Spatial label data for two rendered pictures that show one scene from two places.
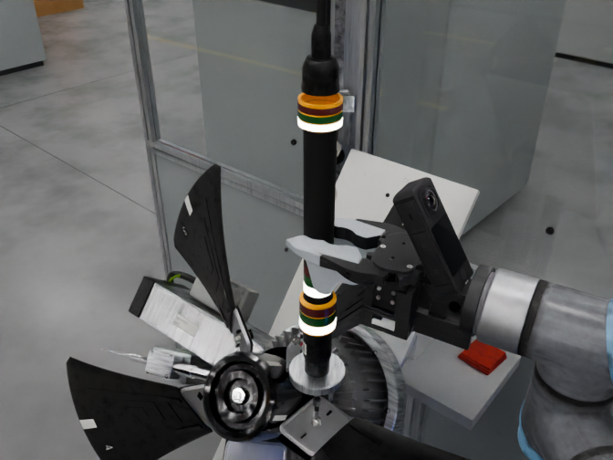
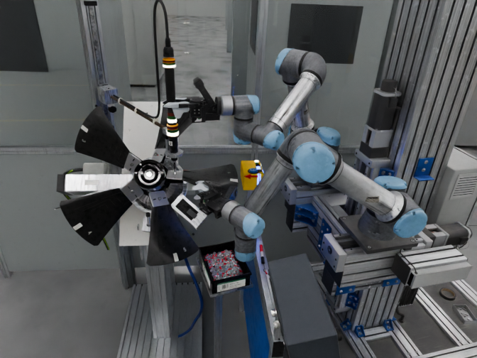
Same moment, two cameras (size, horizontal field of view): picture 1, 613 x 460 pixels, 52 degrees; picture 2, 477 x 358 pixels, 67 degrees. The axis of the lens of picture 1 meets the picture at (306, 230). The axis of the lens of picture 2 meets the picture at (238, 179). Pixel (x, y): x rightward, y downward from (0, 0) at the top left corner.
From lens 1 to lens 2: 0.89 m
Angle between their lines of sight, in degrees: 39
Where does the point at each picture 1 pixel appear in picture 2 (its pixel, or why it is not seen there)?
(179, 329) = (89, 185)
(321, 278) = (177, 113)
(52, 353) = not seen: outside the picture
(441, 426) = not seen: hidden behind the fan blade
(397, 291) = (201, 107)
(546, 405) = (241, 124)
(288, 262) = not seen: hidden behind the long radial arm
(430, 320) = (209, 115)
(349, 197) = (132, 118)
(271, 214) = (62, 160)
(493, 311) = (226, 103)
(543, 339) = (238, 106)
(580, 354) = (245, 106)
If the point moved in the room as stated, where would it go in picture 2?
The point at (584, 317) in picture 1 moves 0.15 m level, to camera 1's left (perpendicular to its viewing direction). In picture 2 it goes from (243, 98) to (214, 105)
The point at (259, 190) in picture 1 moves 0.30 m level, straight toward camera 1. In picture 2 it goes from (52, 150) to (78, 166)
